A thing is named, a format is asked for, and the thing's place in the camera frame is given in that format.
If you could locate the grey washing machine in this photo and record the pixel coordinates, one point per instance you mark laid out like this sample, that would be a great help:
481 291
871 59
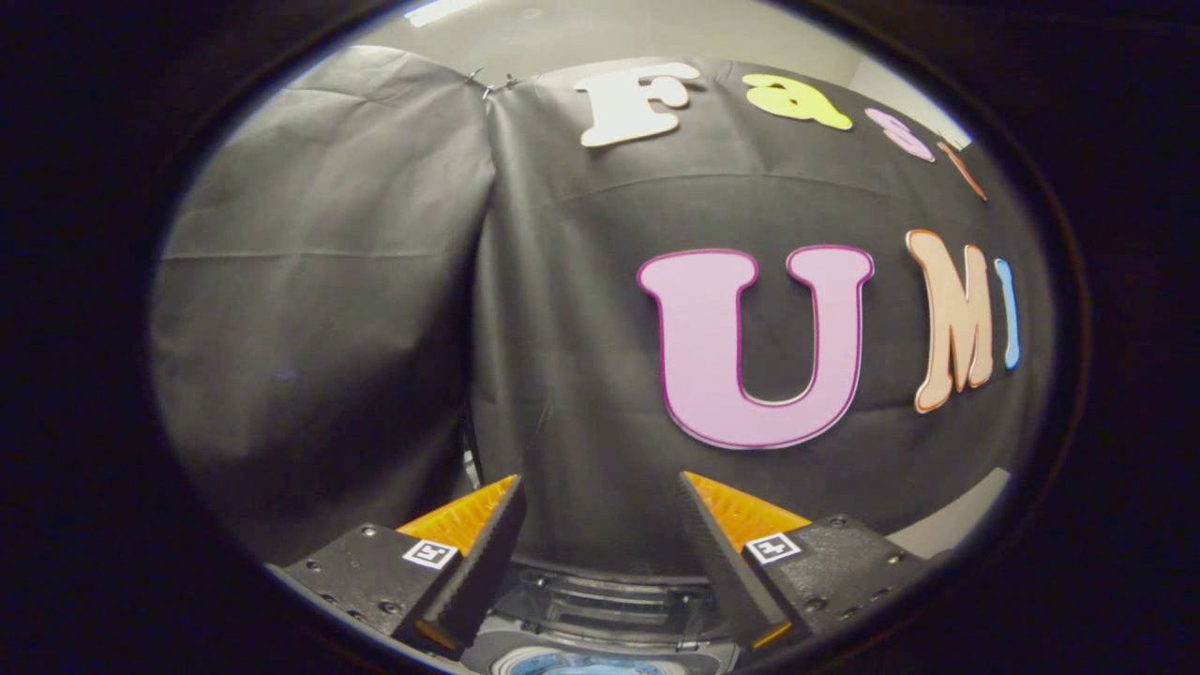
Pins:
696 659

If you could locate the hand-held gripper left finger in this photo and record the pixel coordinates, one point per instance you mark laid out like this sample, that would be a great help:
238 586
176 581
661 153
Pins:
483 553

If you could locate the black backdrop cloth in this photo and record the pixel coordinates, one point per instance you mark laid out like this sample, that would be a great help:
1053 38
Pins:
562 328

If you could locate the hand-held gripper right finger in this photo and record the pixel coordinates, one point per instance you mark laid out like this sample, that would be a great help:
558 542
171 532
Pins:
717 553

